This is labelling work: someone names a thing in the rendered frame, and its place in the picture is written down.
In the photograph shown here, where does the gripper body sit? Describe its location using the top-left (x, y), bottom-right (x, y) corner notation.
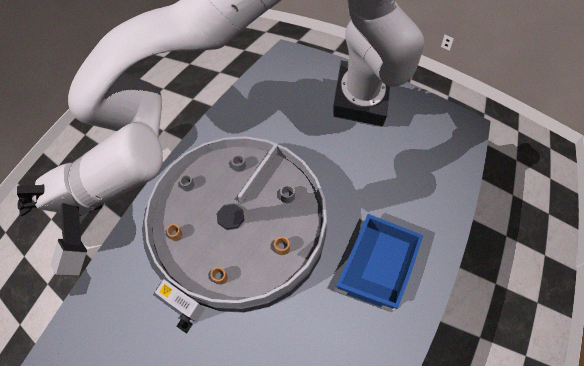
top-left (35, 160), bottom-right (97, 215)

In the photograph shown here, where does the grey metal bushing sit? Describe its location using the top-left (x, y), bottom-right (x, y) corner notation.
top-left (232, 155), bottom-right (246, 172)
top-left (280, 185), bottom-right (295, 203)
top-left (180, 175), bottom-right (194, 191)

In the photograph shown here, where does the bronze bushing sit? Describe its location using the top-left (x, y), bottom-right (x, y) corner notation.
top-left (274, 237), bottom-right (290, 255)
top-left (211, 267), bottom-right (228, 284)
top-left (167, 224), bottom-right (182, 241)

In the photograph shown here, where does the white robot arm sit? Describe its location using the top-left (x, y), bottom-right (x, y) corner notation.
top-left (51, 0), bottom-right (425, 275)

